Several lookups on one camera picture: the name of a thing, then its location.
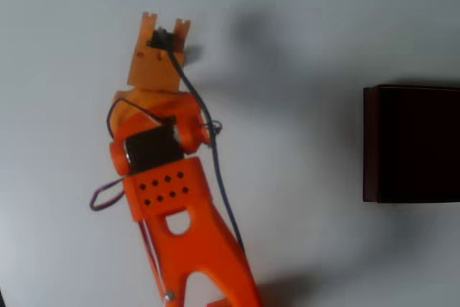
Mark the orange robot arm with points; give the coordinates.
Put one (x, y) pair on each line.
(194, 235)

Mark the light orange gripper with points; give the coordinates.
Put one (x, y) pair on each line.
(155, 70)

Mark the dark red box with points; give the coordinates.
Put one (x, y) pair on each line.
(413, 145)

